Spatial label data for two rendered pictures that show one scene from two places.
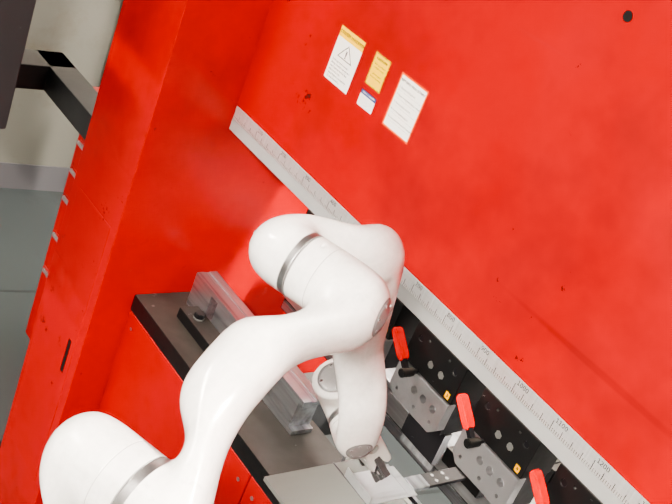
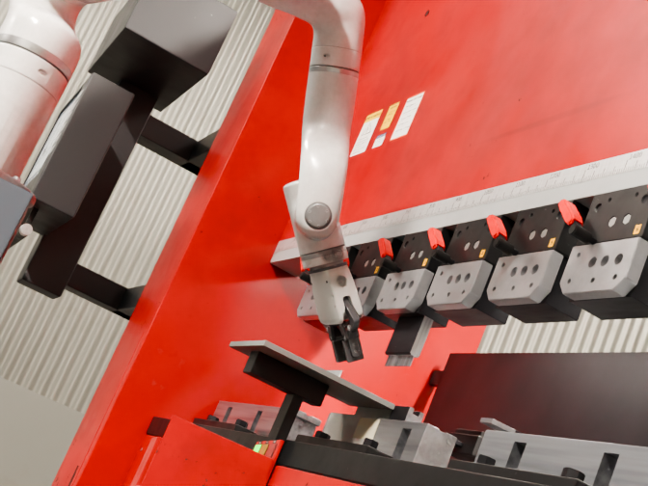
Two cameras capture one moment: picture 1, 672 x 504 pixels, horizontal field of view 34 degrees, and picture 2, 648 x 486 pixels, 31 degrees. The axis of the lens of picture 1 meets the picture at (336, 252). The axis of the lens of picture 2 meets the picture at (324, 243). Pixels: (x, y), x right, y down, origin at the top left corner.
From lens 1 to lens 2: 1.93 m
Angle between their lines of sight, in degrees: 48
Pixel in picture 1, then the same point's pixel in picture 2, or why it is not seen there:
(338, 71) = (361, 144)
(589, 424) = (542, 160)
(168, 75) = (220, 184)
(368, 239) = not seen: outside the picture
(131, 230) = (162, 334)
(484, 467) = (453, 281)
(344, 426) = (303, 176)
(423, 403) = (403, 289)
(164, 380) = not seen: hidden behind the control
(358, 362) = (322, 126)
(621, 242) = (561, 31)
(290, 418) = not seen: hidden behind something
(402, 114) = (405, 121)
